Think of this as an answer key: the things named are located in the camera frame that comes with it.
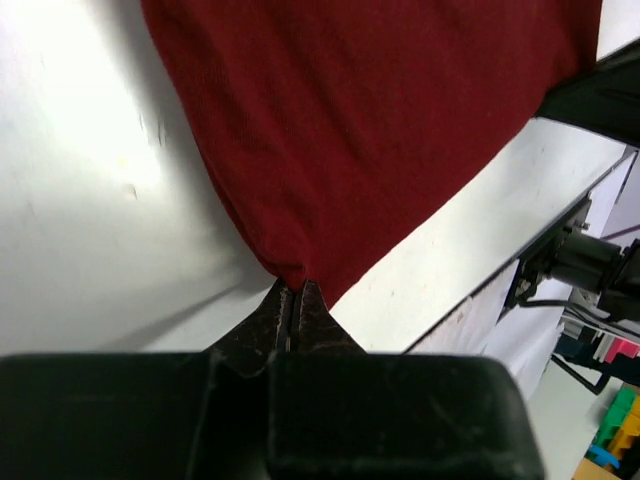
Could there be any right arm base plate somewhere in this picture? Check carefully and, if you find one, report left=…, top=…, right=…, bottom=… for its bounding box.
left=504, top=197, right=639, bottom=335

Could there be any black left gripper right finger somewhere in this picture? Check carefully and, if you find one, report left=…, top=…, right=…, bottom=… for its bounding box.
left=265, top=282, right=545, bottom=479

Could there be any dark red t shirt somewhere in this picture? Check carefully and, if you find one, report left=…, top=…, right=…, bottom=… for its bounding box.
left=142, top=1, right=602, bottom=305

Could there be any white paper sheet front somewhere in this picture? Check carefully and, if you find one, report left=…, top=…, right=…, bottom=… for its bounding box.
left=404, top=149, right=640, bottom=431

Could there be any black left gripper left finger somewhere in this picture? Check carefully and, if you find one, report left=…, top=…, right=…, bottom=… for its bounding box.
left=1, top=281, right=293, bottom=479

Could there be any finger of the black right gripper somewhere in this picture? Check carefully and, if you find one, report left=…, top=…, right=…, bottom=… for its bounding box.
left=535, top=39, right=640, bottom=148

